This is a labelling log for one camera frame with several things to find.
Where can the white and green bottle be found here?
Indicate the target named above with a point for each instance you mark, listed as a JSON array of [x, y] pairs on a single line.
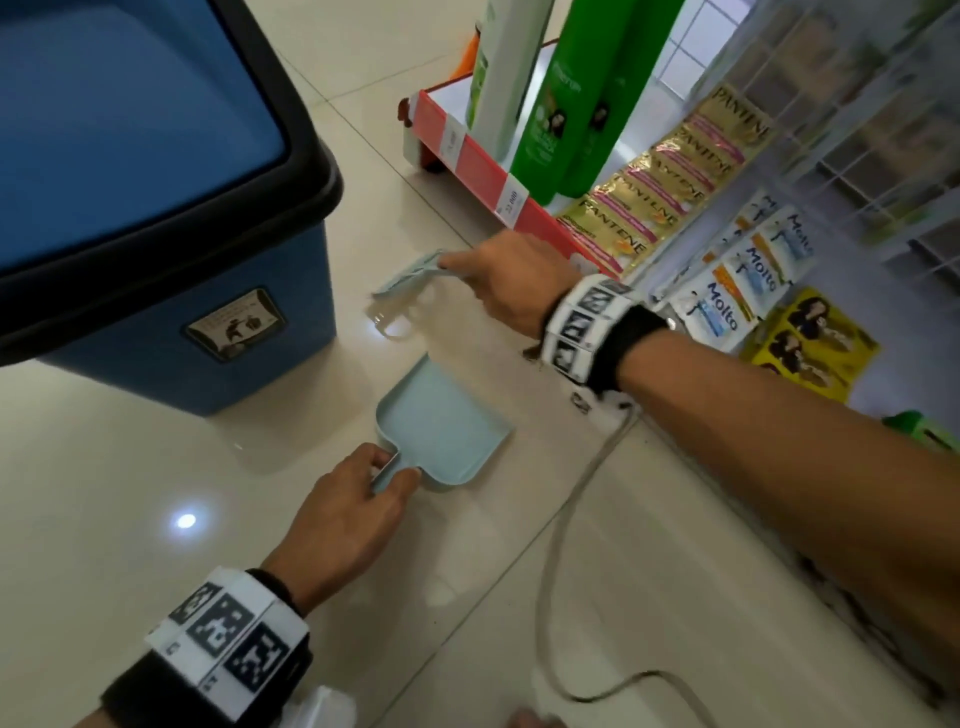
[[506, 75]]

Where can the person's right forearm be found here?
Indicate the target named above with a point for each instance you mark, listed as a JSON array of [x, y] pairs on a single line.
[[810, 480]]

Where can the strip of gold sachets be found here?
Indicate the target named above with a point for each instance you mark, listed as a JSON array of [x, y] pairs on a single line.
[[660, 187]]

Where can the person's left forearm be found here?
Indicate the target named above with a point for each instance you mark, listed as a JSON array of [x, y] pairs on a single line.
[[88, 721]]

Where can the green shampoo bottle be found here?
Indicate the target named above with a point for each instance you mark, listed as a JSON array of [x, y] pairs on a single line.
[[637, 75], [570, 112]]

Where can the blue plastic trash bin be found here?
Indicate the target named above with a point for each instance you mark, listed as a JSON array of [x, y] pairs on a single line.
[[225, 352]]

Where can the black bin lid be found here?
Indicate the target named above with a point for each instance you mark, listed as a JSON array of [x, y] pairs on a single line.
[[307, 180]]

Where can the white price tag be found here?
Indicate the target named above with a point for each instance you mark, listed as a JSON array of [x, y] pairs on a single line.
[[452, 139], [511, 200]]

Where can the orange object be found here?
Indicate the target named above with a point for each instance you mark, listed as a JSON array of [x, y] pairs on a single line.
[[469, 60]]

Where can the light blue dustpan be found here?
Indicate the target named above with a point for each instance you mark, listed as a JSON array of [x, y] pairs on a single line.
[[442, 424]]

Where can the light blue hand brush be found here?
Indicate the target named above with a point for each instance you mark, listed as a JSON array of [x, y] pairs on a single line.
[[409, 274]]

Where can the person's left hand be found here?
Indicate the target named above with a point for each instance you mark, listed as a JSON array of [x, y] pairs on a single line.
[[337, 525]]

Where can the red and white shelf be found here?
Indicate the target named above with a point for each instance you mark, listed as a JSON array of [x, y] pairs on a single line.
[[480, 169]]

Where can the white marker wristband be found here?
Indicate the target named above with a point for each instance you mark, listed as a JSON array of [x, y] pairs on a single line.
[[225, 637], [592, 330]]

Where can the strip of yellow sachets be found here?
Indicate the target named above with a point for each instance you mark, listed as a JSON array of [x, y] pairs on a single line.
[[814, 341]]

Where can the person's right fingers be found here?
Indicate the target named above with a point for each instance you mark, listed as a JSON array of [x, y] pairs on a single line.
[[459, 262]]

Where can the person's right hand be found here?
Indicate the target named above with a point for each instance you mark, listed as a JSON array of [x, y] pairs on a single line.
[[517, 281]]

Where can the green packet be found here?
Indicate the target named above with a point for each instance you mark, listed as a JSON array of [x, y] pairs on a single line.
[[922, 431]]

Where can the bin label sticker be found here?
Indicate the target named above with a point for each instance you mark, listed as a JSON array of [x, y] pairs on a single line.
[[234, 324]]

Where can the person's left thumb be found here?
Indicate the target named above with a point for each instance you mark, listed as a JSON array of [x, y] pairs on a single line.
[[401, 486]]

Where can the strip of white blue sachets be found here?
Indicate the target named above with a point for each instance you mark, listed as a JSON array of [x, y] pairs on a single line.
[[739, 285]]

